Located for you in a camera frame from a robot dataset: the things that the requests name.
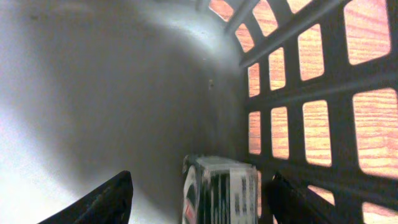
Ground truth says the dark green round-logo packet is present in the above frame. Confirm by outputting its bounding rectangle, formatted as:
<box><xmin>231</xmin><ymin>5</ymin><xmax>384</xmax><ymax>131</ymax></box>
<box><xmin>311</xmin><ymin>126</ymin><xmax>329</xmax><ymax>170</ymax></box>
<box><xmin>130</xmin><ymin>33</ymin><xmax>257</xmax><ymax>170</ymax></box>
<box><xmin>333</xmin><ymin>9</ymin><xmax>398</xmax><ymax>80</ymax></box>
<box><xmin>181</xmin><ymin>155</ymin><xmax>259</xmax><ymax>224</ymax></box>

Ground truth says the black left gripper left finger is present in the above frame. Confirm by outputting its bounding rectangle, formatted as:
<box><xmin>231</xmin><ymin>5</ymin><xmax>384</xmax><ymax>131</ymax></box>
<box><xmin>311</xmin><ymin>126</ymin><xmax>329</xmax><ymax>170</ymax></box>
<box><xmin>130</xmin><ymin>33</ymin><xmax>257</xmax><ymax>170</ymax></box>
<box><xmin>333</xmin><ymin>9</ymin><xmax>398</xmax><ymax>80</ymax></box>
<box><xmin>40</xmin><ymin>170</ymin><xmax>134</xmax><ymax>224</ymax></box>

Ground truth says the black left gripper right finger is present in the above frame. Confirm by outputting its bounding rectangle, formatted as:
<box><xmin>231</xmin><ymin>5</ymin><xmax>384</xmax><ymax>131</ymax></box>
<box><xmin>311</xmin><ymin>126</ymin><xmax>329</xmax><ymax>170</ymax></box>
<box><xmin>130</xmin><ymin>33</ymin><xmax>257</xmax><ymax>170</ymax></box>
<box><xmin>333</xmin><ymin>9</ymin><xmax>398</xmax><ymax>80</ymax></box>
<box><xmin>266</xmin><ymin>172</ymin><xmax>345</xmax><ymax>224</ymax></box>

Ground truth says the dark grey mesh plastic basket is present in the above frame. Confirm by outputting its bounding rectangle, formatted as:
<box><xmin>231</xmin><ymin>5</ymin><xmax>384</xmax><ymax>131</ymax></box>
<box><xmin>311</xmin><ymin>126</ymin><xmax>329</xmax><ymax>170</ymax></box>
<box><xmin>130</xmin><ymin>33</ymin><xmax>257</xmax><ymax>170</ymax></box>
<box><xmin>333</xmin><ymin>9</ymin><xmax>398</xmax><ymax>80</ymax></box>
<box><xmin>1</xmin><ymin>1</ymin><xmax>397</xmax><ymax>223</ymax></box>

